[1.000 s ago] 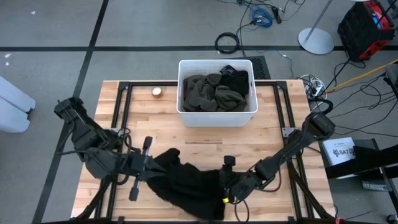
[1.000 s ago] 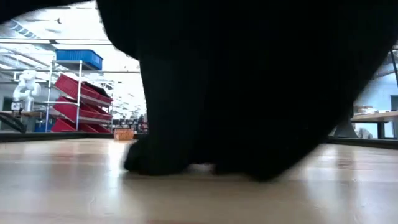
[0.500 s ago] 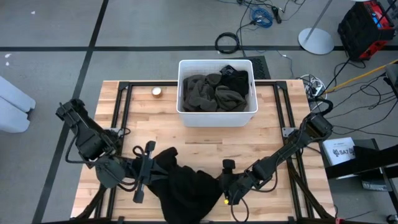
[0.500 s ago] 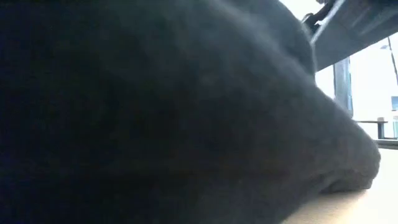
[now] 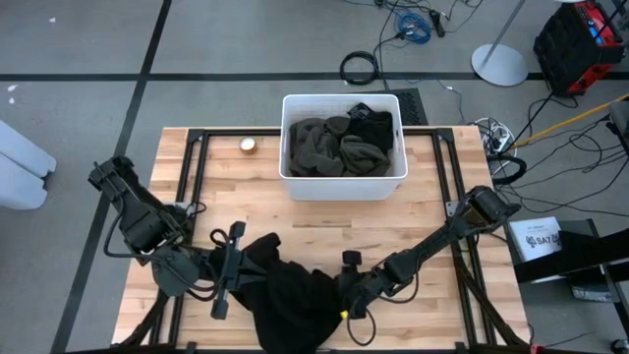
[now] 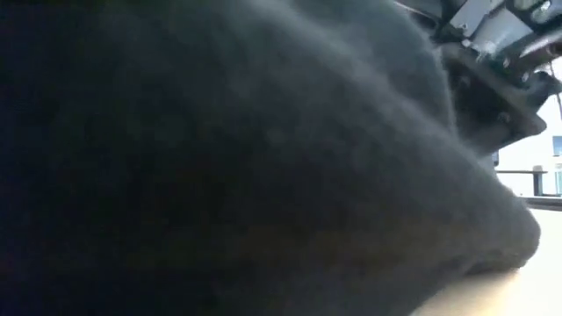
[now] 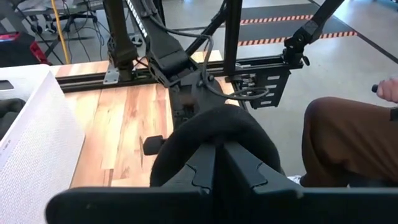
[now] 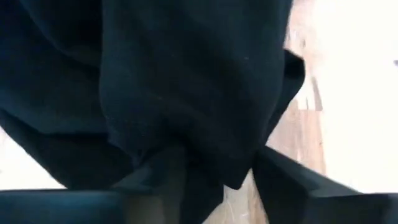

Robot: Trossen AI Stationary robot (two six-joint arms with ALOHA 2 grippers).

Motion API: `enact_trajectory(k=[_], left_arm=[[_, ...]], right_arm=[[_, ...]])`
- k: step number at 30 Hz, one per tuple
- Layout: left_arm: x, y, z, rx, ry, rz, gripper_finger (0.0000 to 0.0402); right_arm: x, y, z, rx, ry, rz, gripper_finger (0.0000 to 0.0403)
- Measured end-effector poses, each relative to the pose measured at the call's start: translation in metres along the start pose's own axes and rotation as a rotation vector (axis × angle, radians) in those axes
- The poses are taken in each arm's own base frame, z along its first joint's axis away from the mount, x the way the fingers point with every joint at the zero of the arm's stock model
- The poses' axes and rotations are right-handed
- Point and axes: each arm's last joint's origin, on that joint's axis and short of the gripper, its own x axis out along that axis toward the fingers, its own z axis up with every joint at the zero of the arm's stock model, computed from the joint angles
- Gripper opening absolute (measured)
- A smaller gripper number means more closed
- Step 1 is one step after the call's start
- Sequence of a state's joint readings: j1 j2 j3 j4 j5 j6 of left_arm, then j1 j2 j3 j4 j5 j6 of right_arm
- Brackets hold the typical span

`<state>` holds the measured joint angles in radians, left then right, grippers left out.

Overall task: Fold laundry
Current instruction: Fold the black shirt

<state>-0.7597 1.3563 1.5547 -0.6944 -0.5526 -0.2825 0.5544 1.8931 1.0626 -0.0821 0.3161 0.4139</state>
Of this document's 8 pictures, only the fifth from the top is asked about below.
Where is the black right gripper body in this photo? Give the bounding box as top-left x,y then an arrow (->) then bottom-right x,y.
336,249 -> 394,321

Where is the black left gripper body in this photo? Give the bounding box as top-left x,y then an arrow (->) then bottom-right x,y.
208,220 -> 269,321

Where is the long black garment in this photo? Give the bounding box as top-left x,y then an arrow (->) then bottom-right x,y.
230,232 -> 348,354

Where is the white plastic laundry basket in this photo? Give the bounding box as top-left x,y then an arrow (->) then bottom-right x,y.
278,92 -> 409,202

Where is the dark olive green hoodie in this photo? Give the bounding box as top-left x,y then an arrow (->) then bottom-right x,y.
288,116 -> 392,178

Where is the small black garment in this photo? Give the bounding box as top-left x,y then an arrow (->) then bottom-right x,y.
346,101 -> 395,154

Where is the black perforated floor mat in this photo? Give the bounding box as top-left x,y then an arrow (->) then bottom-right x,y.
396,88 -> 429,127

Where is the white power strip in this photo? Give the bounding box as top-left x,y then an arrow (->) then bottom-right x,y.
474,116 -> 517,154

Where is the black side stand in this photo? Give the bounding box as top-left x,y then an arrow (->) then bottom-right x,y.
513,218 -> 629,301

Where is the pale blue plastic casing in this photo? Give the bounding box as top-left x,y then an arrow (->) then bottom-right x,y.
0,120 -> 58,211

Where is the grey round-base lamp stand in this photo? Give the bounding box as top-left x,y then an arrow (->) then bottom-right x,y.
470,0 -> 530,88

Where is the black power strip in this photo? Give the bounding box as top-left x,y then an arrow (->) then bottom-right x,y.
429,9 -> 446,38

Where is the red and black equipment case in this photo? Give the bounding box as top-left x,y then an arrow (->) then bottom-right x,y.
533,0 -> 625,97

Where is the black aluminium table frame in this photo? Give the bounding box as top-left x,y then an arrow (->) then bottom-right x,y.
117,126 -> 532,354

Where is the thick black looped cable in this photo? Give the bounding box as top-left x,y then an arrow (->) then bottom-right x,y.
488,152 -> 528,187

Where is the coiled black cable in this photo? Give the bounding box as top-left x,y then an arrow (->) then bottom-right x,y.
339,50 -> 379,86

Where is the yellow cable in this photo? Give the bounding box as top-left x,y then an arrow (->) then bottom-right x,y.
510,92 -> 629,148

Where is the coiled blue cable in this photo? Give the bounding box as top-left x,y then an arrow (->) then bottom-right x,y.
395,12 -> 432,45

